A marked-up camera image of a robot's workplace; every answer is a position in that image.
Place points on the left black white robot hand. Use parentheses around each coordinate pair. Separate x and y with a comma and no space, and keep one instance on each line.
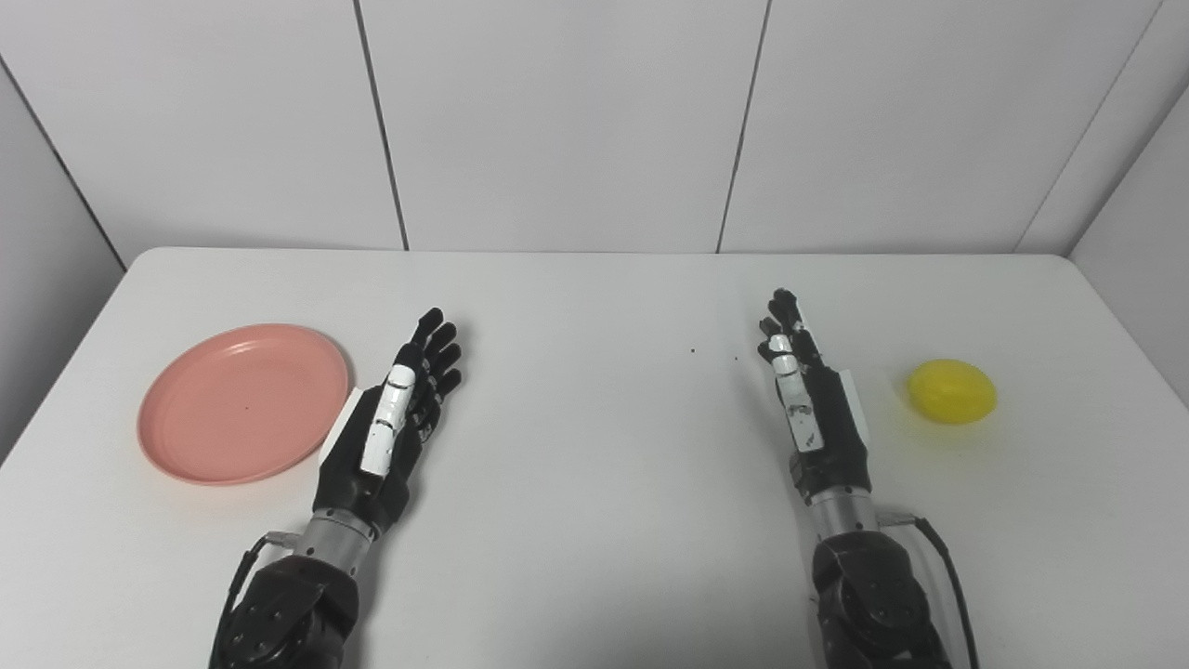
(372,465)

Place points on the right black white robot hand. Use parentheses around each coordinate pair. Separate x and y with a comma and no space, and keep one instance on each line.
(827,427)

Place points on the yellow lemon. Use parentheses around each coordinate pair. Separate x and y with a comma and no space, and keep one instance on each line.
(952,391)

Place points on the pink plastic plate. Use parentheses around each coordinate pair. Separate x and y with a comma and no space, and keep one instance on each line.
(243,403)

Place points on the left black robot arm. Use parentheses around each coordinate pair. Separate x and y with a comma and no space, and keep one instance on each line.
(297,595)

